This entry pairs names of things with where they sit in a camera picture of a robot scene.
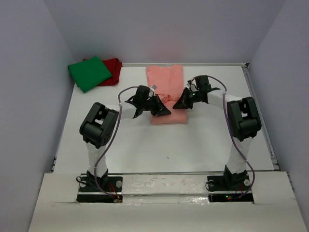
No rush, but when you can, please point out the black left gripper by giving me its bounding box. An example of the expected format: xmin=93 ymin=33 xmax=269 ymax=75
xmin=141 ymin=94 xmax=170 ymax=117

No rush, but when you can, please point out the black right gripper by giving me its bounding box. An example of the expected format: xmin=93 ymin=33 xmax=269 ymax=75
xmin=172 ymin=87 xmax=201 ymax=109

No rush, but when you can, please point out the pink t shirt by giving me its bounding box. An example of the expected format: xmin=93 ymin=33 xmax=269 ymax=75
xmin=146 ymin=65 xmax=188 ymax=125

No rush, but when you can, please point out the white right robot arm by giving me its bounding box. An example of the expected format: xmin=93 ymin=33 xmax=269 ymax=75
xmin=173 ymin=75 xmax=262 ymax=191

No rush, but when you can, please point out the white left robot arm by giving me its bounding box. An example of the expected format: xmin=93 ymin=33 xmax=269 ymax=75
xmin=79 ymin=85 xmax=171 ymax=191

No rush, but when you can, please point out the red folded t shirt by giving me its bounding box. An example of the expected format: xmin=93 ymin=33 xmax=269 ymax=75
xmin=98 ymin=58 xmax=122 ymax=86

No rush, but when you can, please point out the green folded t shirt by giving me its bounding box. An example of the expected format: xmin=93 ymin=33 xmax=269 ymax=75
xmin=68 ymin=56 xmax=112 ymax=93

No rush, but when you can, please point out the white front cover board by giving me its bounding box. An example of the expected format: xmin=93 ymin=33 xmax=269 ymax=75
xmin=29 ymin=172 xmax=306 ymax=232

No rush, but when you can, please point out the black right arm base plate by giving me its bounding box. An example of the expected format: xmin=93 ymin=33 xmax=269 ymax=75
xmin=205 ymin=175 xmax=254 ymax=203

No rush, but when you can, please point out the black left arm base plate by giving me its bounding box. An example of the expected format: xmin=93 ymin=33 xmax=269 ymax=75
xmin=76 ymin=175 xmax=123 ymax=203

